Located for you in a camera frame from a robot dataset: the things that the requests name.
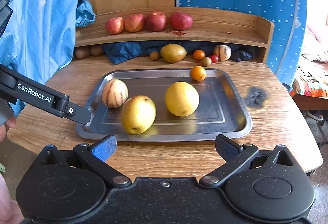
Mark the striped pepino melon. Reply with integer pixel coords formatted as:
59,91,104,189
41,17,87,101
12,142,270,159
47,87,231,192
102,78,128,109
213,45,232,61

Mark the yellow pear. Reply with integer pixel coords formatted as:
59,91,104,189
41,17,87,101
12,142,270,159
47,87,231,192
121,95,156,135

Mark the large yellow lemon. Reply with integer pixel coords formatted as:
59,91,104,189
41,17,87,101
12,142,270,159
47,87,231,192
165,81,200,117

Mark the small orange tangerine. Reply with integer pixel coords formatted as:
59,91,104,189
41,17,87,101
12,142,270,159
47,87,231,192
190,66,207,81

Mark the small brown round fruit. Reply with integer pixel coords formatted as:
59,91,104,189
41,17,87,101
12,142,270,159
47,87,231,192
150,51,161,61

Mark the small tan round fruit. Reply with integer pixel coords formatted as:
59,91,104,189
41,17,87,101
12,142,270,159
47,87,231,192
201,57,212,67

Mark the olive green mango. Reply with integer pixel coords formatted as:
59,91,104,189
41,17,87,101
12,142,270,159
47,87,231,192
160,44,187,63

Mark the person's left hand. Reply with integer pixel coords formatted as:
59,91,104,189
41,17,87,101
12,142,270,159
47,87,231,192
1,117,24,223

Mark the steel rectangular tray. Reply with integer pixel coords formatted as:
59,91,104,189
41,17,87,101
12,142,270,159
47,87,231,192
75,68,254,142

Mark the dark navy cloth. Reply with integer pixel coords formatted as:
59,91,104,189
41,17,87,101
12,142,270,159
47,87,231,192
102,41,256,65

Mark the leftmost red apple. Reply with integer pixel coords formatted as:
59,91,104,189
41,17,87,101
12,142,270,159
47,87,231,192
105,17,124,35

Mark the red apple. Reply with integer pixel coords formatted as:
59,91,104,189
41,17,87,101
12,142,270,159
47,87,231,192
145,12,166,32
105,17,124,35
170,12,194,31
124,14,144,33

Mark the light blue garment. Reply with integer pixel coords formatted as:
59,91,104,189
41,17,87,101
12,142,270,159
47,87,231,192
0,0,96,118

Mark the red cherry tomato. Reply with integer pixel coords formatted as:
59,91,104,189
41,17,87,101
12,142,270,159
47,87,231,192
210,55,219,63

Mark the colourful bedding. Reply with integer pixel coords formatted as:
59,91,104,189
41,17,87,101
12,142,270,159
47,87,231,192
290,26,327,99

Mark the wooden curved shelf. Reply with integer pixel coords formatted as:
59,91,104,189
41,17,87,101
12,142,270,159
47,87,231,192
74,6,275,64

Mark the rightmost red apple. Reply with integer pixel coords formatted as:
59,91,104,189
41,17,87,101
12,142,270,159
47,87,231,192
170,12,194,31

